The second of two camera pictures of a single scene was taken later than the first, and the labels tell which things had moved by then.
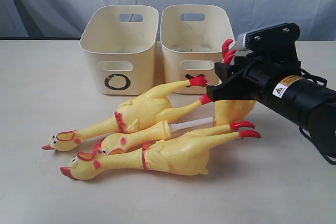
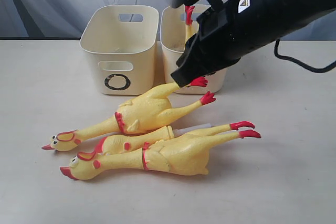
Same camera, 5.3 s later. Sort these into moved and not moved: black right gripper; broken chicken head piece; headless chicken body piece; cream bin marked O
Moved: broken chicken head piece; black right gripper; headless chicken body piece
Not moved: cream bin marked O
